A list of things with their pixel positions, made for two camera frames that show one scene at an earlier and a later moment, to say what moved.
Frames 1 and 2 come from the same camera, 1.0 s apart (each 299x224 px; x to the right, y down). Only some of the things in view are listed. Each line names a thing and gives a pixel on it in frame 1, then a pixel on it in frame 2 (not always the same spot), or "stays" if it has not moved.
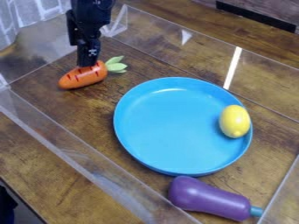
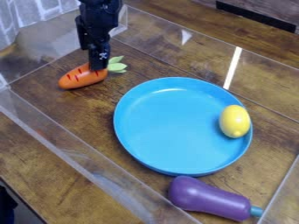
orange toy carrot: (88, 74) stays
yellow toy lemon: (235, 122) stays
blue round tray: (168, 130) stays
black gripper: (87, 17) to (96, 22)
